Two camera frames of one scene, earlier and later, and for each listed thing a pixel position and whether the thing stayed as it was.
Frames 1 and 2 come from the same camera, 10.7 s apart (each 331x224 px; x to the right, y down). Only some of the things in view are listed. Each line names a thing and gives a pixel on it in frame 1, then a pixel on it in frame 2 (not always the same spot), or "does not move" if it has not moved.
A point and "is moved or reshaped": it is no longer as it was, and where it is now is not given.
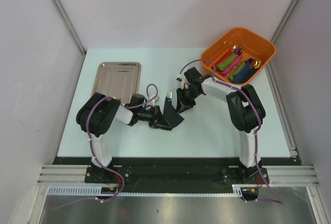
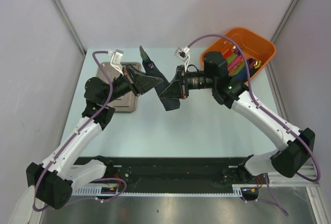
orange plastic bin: x=252 y=46 does not move
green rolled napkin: x=222 y=65 does not move
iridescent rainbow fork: x=169 y=95 is moved or reshaped
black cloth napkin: x=171 y=115 -> x=169 y=103
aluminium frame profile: x=290 y=176 does not move
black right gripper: x=183 y=104 -> x=177 y=88
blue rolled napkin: x=243 y=74 does not move
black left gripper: x=158 y=121 -> x=139 y=82
